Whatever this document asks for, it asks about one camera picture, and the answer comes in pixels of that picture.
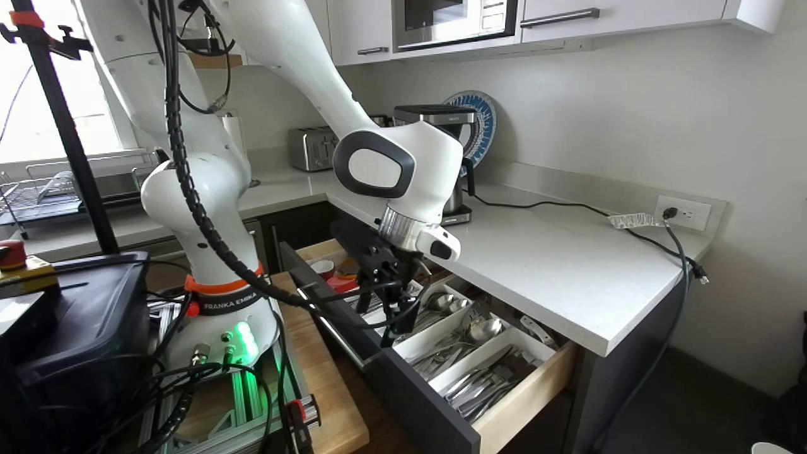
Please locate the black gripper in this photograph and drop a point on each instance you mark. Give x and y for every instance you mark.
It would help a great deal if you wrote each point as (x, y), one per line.
(381, 271)

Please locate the dark grey kitchen drawer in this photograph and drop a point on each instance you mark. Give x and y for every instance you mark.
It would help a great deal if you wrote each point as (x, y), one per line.
(433, 425)

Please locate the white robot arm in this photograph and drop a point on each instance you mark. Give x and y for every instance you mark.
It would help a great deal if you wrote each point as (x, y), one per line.
(213, 157)

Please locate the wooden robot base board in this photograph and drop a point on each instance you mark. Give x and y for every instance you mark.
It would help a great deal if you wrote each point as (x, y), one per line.
(240, 410)

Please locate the orange utensil in drawer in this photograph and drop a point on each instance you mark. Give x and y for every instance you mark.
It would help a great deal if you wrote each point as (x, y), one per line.
(341, 284)

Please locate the white cutlery tray organiser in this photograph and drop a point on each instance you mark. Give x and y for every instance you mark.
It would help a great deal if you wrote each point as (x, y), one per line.
(468, 349)

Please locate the dark lower corner cabinet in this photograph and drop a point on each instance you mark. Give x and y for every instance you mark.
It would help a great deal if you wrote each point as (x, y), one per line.
(295, 228)

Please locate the red clamp on board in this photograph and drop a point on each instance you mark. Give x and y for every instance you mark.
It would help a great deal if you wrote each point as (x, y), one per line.
(303, 411)

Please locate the silver toaster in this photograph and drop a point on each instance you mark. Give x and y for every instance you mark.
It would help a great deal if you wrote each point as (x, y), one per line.
(311, 149)

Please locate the blue decorative plate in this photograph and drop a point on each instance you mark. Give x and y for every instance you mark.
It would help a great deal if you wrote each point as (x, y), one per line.
(485, 130)

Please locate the white upper cabinet right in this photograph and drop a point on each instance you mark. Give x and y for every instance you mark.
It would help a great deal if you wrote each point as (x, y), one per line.
(548, 20)

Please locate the black equipment case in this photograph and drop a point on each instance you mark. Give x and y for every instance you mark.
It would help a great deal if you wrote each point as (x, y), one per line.
(72, 358)

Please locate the black tripod pole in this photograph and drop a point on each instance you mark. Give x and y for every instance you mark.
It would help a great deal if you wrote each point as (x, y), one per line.
(32, 30)

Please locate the white wall outlet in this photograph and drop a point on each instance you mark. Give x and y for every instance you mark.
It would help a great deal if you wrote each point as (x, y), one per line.
(685, 213)

